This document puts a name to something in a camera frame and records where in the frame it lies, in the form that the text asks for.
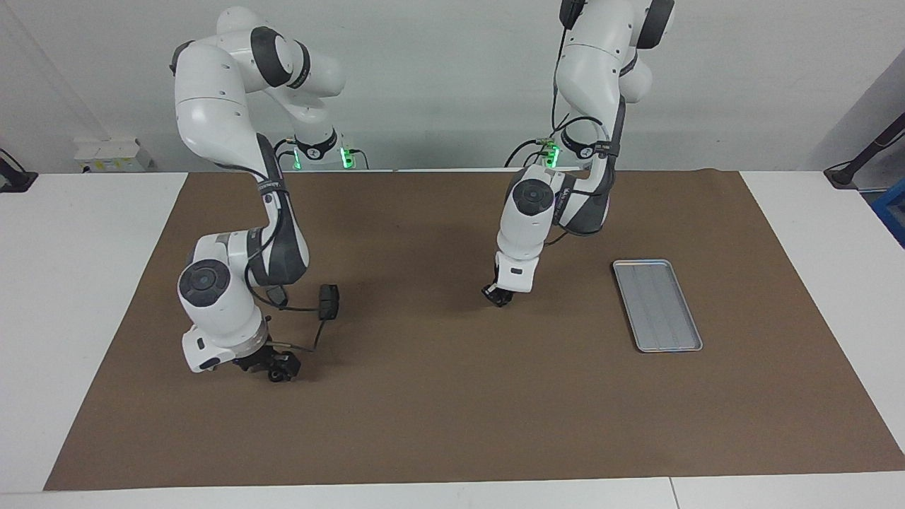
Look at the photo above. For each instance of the small black bearing gear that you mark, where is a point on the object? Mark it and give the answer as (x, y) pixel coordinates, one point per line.
(498, 300)

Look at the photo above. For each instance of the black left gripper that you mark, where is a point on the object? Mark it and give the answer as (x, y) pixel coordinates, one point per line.
(508, 288)

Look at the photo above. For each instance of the black table clamp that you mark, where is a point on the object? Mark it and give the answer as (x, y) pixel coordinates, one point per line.
(14, 177)

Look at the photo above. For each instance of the small rectangular brake pad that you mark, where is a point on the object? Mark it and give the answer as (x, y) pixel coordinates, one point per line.
(329, 301)

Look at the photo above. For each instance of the large black bearing gear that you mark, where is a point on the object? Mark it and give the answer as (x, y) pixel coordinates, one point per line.
(285, 372)

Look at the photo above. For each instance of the silver metal tray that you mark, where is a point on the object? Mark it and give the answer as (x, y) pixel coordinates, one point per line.
(657, 304)

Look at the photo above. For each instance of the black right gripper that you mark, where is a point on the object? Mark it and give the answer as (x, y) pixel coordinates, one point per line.
(251, 360)

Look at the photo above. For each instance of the black angled stand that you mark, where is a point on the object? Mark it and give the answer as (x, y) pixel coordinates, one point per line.
(866, 152)

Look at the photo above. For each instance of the blue plastic crate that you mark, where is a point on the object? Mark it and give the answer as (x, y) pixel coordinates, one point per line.
(892, 212)

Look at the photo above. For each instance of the white cardboard box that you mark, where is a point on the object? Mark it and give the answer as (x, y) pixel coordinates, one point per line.
(113, 152)

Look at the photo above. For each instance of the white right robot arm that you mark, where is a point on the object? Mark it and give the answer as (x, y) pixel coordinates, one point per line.
(212, 106)

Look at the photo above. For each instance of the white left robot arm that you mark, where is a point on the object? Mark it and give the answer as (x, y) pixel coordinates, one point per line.
(594, 56)

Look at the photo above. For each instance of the brown table mat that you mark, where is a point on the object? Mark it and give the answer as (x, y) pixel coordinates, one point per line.
(424, 410)

